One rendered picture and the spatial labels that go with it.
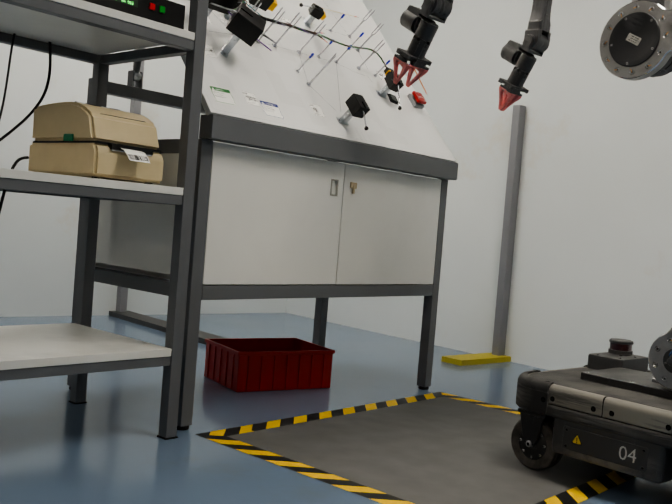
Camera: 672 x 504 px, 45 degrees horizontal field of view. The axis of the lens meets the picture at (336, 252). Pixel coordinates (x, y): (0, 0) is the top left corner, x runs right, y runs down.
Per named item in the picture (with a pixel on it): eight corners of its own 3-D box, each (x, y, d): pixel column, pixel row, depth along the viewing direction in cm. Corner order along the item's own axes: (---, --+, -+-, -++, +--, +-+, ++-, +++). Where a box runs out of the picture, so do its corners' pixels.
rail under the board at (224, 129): (457, 180, 304) (458, 162, 303) (211, 138, 216) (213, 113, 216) (445, 179, 307) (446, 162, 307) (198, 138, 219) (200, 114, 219)
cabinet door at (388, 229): (434, 284, 304) (443, 179, 303) (337, 284, 263) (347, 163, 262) (429, 283, 306) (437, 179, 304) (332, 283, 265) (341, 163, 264)
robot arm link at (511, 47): (534, 36, 266) (549, 41, 272) (511, 22, 274) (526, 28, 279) (517, 69, 271) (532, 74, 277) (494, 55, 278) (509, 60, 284)
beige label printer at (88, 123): (164, 186, 210) (170, 110, 209) (94, 178, 193) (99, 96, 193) (95, 182, 229) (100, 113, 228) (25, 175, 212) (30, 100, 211)
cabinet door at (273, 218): (335, 284, 263) (345, 163, 262) (203, 284, 223) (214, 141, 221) (331, 283, 265) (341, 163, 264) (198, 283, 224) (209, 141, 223)
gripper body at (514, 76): (496, 82, 277) (506, 62, 274) (514, 87, 284) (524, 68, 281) (509, 90, 273) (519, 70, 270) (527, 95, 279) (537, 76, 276)
